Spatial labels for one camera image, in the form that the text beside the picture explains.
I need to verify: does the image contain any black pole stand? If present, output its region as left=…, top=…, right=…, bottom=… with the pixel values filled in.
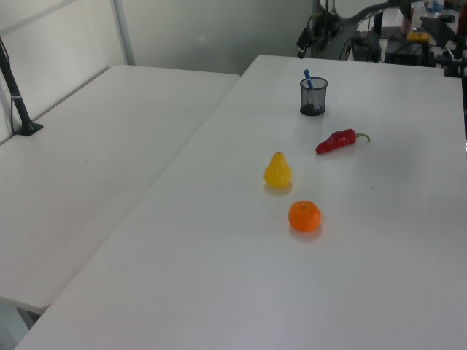
left=0, top=36, right=45, bottom=137

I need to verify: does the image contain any black mesh pen cup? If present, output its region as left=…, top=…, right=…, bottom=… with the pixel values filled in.
left=299, top=77, right=329, bottom=117

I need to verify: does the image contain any yellow pear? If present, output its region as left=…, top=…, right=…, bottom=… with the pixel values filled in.
left=263, top=151, right=293, bottom=190

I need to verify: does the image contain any black electronics box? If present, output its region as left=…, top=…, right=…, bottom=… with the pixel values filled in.
left=351, top=31, right=382, bottom=62

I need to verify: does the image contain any red chili pepper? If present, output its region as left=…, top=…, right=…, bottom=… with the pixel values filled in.
left=315, top=128, right=371, bottom=155

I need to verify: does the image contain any white metal frame post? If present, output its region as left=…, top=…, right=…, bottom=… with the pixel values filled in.
left=112, top=0, right=136, bottom=67

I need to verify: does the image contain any black clamp stand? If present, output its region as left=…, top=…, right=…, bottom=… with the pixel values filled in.
left=442, top=0, right=467, bottom=78

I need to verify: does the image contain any blue white marker pen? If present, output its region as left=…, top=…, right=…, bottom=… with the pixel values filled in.
left=303, top=69, right=323, bottom=112

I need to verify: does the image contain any black hanging plug block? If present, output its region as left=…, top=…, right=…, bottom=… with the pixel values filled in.
left=296, top=26, right=312, bottom=60

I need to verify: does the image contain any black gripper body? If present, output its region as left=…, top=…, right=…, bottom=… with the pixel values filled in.
left=312, top=10, right=344, bottom=39

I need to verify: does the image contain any black flat panel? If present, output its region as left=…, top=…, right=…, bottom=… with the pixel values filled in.
left=419, top=15, right=458, bottom=48

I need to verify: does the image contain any orange mandarin fruit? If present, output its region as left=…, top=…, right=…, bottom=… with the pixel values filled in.
left=287, top=200, right=323, bottom=233

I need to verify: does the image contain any white side table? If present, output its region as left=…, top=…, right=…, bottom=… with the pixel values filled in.
left=0, top=64, right=242, bottom=314

